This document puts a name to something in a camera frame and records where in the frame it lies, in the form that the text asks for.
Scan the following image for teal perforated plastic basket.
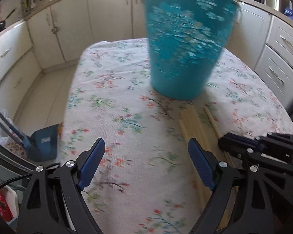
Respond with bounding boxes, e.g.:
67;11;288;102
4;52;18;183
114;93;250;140
143;0;240;100

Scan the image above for blue dustpan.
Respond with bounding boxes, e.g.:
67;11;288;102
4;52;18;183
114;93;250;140
23;124;59;162

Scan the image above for floral tablecloth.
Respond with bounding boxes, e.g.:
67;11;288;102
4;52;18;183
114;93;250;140
62;38;293;233

